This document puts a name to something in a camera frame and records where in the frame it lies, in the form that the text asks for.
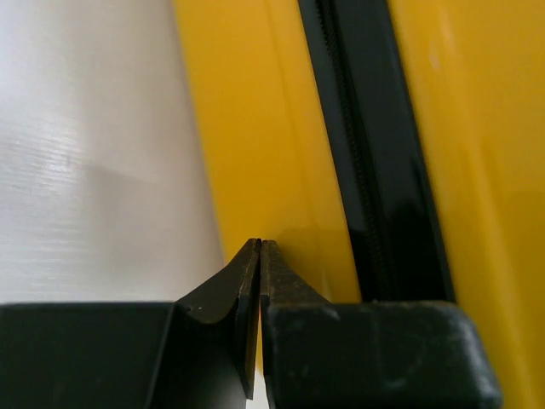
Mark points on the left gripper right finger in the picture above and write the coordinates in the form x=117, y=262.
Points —
x=319, y=354

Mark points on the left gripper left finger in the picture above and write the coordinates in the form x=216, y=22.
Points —
x=196, y=352

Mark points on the yellow hard-shell suitcase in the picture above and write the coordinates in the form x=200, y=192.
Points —
x=393, y=150

